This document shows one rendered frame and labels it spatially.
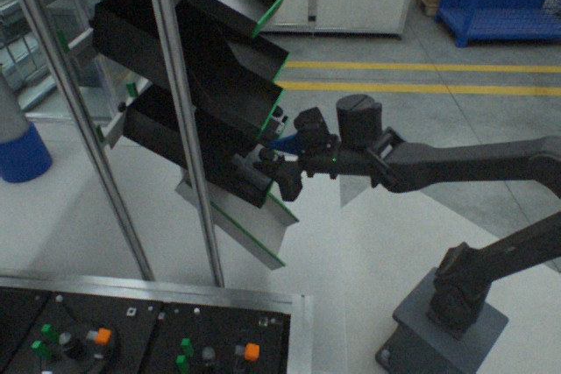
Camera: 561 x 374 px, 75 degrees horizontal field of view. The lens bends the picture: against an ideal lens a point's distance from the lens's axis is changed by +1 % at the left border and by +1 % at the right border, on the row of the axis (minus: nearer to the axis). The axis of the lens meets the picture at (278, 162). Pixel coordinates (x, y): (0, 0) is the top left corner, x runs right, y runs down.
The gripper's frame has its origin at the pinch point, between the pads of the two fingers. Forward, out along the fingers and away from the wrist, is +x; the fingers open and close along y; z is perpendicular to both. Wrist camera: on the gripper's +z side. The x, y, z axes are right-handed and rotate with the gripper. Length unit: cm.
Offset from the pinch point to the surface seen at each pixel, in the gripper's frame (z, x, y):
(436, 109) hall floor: -120, -14, -256
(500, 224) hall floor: -138, -55, -139
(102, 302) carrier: -23.0, 36.0, 23.6
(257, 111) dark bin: 9.5, 1.1, 1.2
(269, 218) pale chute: -22.0, 9.7, -5.6
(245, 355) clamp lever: -22.1, 0.2, 25.4
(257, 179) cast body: -4.1, 4.2, 2.4
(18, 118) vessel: 3, 91, -10
